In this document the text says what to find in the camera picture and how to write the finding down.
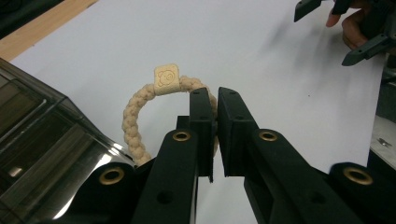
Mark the smoky clear acrylic drawer box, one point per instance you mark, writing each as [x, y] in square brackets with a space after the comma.
[46, 140]

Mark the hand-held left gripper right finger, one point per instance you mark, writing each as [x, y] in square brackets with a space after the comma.
[235, 137]

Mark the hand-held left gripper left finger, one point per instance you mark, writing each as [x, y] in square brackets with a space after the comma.
[202, 130]

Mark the grey metal bracket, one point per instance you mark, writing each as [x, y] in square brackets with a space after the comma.
[384, 140]

